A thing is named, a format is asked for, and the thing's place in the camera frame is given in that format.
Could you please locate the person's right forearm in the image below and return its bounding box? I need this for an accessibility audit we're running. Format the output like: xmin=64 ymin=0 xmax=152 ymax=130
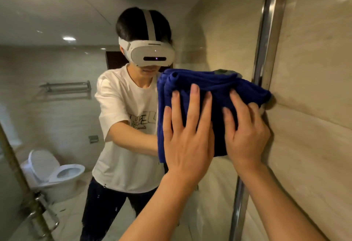
xmin=236 ymin=164 xmax=328 ymax=241

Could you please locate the person's left hand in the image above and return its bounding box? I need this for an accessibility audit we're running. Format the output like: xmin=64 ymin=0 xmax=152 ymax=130
xmin=162 ymin=83 xmax=215 ymax=188

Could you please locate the blue microfibre cloth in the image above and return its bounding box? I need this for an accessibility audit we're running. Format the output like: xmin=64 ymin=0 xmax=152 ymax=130
xmin=157 ymin=68 xmax=273 ymax=164

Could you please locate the person's right hand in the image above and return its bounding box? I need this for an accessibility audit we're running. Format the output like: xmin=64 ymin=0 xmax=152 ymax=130
xmin=222 ymin=89 xmax=272 ymax=174

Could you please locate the silver framed wall mirror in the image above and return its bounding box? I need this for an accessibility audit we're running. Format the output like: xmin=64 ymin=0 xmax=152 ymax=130
xmin=0 ymin=0 xmax=291 ymax=241

